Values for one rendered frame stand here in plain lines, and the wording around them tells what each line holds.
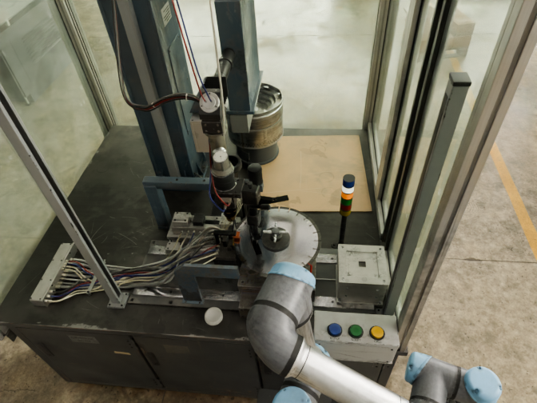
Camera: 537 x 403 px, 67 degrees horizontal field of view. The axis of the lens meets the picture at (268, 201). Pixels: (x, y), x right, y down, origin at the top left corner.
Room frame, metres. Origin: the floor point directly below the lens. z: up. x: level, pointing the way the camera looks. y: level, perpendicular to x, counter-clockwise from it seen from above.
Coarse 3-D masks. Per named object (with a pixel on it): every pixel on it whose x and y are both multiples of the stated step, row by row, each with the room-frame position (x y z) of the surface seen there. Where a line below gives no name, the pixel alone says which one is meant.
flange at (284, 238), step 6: (270, 228) 1.06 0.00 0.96; (282, 228) 1.05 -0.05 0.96; (264, 234) 1.03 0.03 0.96; (270, 234) 1.01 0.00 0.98; (282, 234) 1.02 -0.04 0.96; (288, 234) 1.02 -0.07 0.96; (264, 240) 1.00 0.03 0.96; (270, 240) 1.00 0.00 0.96; (276, 240) 0.99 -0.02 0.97; (282, 240) 0.99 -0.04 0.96; (288, 240) 0.99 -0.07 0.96; (270, 246) 0.97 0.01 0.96; (276, 246) 0.96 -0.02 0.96; (282, 246) 0.96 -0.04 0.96
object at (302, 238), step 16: (272, 224) 1.09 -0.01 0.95; (288, 224) 1.08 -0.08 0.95; (304, 224) 1.07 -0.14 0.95; (240, 240) 1.02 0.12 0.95; (304, 240) 0.99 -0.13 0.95; (240, 256) 0.94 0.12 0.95; (256, 256) 0.93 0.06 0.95; (272, 256) 0.93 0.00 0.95; (288, 256) 0.92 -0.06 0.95; (304, 256) 0.92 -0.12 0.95
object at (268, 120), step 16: (272, 96) 1.85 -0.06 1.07; (256, 112) 1.77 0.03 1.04; (272, 112) 1.68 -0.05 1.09; (256, 128) 1.65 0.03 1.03; (272, 128) 1.68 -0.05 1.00; (240, 144) 1.68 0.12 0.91; (256, 144) 1.65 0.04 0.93; (272, 144) 1.67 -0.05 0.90; (256, 160) 1.68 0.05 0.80; (272, 160) 1.71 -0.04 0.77
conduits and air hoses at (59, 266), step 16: (240, 208) 1.20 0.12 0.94; (208, 240) 1.06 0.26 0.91; (64, 256) 1.13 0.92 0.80; (192, 256) 0.99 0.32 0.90; (208, 256) 0.98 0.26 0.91; (48, 272) 1.05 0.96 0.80; (64, 272) 1.07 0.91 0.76; (80, 272) 1.05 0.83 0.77; (112, 272) 1.05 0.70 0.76; (128, 272) 1.04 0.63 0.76; (144, 272) 1.02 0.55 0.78; (160, 272) 1.00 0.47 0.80; (48, 288) 0.97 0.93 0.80; (64, 288) 0.98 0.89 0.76; (80, 288) 0.98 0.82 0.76; (96, 288) 0.97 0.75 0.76; (128, 288) 0.96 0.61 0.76; (48, 304) 0.92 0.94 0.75
